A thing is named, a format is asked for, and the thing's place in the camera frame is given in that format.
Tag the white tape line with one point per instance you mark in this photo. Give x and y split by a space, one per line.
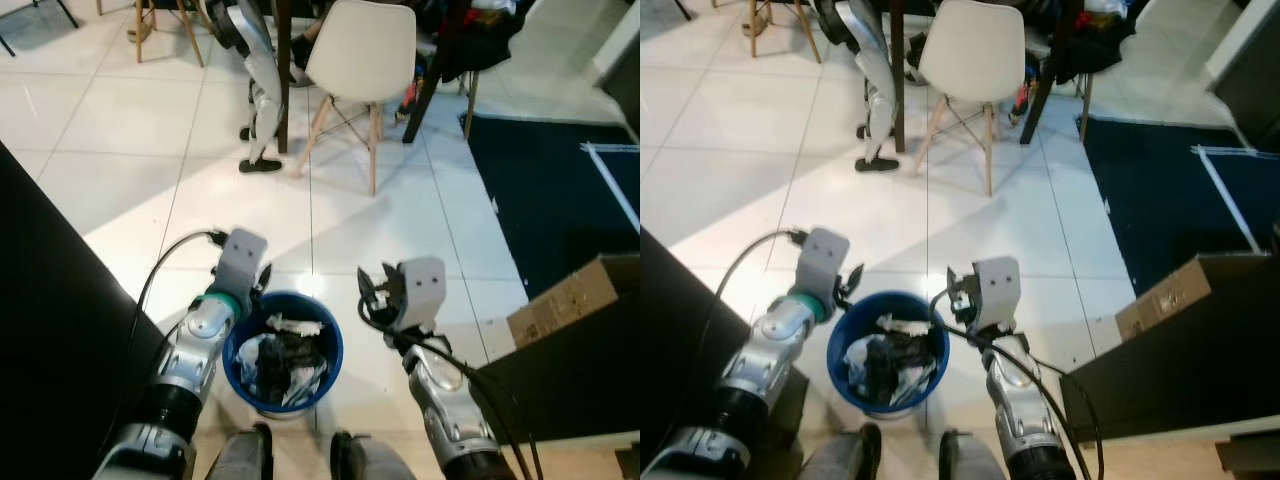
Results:
1225 195
610 185

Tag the chair with light wooden legs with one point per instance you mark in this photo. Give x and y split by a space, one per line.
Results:
471 105

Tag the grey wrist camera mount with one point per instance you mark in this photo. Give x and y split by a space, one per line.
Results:
995 290
825 258
420 290
240 258

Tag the brown cardboard box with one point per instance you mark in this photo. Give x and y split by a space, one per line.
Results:
1170 300
560 305

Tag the dark wooden table leg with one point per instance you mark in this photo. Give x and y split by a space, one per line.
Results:
897 70
283 80
1045 70
430 70

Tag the grey right robot leg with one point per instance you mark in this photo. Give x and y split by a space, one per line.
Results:
965 460
370 460

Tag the white chair with wooden legs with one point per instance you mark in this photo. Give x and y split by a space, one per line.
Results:
360 50
970 50

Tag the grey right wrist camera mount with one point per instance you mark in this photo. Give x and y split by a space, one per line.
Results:
420 290
995 290

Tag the grey robot leg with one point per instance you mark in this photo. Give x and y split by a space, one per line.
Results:
965 460
240 455
845 455
370 460

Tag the low black cabinet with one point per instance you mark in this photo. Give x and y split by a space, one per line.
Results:
1170 380
560 390

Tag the wooden frame chair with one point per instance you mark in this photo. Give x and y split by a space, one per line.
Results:
160 20
770 20

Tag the navy blue carpet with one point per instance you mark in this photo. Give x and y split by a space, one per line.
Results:
540 200
1140 200

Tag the black door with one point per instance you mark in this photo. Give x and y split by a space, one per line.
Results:
1255 70
625 70

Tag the white crumpled paper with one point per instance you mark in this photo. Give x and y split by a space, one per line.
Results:
290 322
905 325

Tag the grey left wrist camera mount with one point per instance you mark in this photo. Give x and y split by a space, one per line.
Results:
825 258
240 258

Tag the grey left robot leg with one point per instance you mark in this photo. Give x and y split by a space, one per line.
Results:
845 455
240 455

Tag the silver humanoid robot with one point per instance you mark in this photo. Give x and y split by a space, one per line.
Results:
878 90
262 90

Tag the small red object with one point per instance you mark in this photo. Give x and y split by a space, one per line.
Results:
407 100
1020 100

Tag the black rubbish bag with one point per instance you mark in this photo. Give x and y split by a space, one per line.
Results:
290 360
895 365

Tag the blue rubbish bin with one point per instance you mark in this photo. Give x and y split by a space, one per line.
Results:
940 365
335 360

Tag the black clothes pile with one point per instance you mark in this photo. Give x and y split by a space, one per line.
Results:
1090 35
480 30

